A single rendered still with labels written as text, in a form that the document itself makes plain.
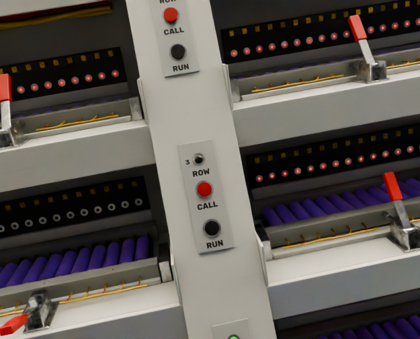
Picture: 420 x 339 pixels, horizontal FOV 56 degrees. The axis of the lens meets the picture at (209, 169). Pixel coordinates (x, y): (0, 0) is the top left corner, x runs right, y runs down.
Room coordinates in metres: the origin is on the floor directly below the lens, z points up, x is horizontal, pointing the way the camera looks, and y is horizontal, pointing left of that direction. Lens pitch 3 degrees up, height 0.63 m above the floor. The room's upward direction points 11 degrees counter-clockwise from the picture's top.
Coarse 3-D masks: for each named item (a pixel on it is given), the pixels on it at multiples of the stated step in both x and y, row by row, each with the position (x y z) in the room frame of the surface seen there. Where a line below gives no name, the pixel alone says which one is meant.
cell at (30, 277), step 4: (36, 260) 0.55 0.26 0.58; (40, 260) 0.54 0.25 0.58; (44, 260) 0.55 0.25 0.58; (36, 264) 0.53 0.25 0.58; (40, 264) 0.54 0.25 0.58; (44, 264) 0.54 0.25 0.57; (32, 268) 0.52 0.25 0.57; (36, 268) 0.53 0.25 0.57; (40, 268) 0.53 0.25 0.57; (28, 272) 0.52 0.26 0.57; (32, 272) 0.51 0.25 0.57; (36, 272) 0.52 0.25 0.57; (40, 272) 0.52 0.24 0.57; (28, 276) 0.51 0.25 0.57; (32, 276) 0.51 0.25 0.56; (36, 276) 0.51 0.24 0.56; (24, 280) 0.50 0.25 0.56; (28, 280) 0.50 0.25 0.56; (32, 280) 0.50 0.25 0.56; (36, 280) 0.51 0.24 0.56
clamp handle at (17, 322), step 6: (30, 300) 0.43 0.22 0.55; (36, 300) 0.44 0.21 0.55; (30, 306) 0.44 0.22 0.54; (36, 306) 0.44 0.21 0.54; (24, 312) 0.42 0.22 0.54; (30, 312) 0.42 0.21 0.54; (12, 318) 0.40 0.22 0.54; (18, 318) 0.39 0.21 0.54; (24, 318) 0.40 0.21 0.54; (6, 324) 0.38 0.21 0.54; (12, 324) 0.37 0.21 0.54; (18, 324) 0.38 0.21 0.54; (0, 330) 0.37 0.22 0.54; (6, 330) 0.37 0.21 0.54; (12, 330) 0.37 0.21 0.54
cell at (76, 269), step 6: (84, 252) 0.55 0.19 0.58; (90, 252) 0.55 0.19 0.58; (78, 258) 0.53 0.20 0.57; (84, 258) 0.53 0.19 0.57; (90, 258) 0.55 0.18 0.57; (78, 264) 0.52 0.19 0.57; (84, 264) 0.52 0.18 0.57; (72, 270) 0.51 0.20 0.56; (78, 270) 0.50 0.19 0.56; (84, 270) 0.51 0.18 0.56
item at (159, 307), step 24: (120, 216) 0.60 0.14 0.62; (144, 216) 0.60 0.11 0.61; (0, 240) 0.58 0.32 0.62; (24, 240) 0.59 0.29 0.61; (168, 240) 0.58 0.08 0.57; (168, 264) 0.47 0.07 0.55; (144, 288) 0.48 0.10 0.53; (168, 288) 0.47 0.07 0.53; (72, 312) 0.45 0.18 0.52; (96, 312) 0.45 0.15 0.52; (120, 312) 0.44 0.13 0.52; (144, 312) 0.43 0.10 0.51; (168, 312) 0.44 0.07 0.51; (0, 336) 0.43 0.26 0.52; (24, 336) 0.43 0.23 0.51; (48, 336) 0.43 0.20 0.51; (72, 336) 0.43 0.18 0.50; (96, 336) 0.43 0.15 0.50; (120, 336) 0.44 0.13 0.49; (144, 336) 0.44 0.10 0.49; (168, 336) 0.45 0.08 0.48
